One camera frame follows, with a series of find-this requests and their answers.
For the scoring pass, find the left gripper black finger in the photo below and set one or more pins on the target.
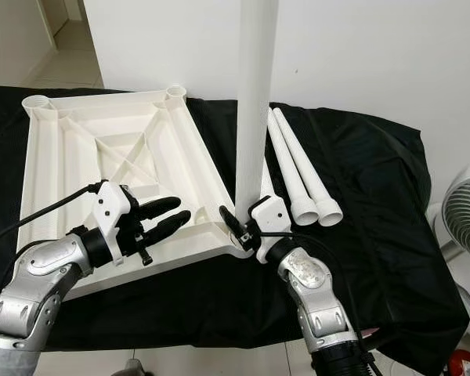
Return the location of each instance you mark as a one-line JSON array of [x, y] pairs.
[[171, 222], [161, 207]]

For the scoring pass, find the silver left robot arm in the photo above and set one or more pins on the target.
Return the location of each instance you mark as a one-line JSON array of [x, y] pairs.
[[43, 282]]

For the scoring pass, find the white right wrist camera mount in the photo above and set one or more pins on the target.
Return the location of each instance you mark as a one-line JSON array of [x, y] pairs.
[[270, 211]]

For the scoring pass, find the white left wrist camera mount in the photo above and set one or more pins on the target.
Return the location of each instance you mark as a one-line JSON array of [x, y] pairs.
[[113, 207]]

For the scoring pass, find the white plastic children table top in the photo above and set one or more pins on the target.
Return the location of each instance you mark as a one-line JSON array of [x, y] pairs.
[[59, 172]]

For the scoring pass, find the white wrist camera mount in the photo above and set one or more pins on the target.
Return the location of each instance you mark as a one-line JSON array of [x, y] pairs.
[[113, 207], [270, 211]]

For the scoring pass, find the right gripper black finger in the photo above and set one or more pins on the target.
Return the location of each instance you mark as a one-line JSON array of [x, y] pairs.
[[232, 222]]

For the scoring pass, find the black table cloth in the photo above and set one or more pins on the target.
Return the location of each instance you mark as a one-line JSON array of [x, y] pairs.
[[384, 266]]

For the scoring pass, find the pink white round stool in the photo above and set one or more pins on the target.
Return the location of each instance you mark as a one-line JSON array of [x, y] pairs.
[[370, 331]]

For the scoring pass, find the grey robot foot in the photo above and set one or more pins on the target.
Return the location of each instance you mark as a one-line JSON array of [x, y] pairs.
[[139, 368]]

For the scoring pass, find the white plastic table leg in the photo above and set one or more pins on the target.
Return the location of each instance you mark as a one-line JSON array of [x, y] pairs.
[[310, 168], [254, 110], [268, 188], [291, 168]]

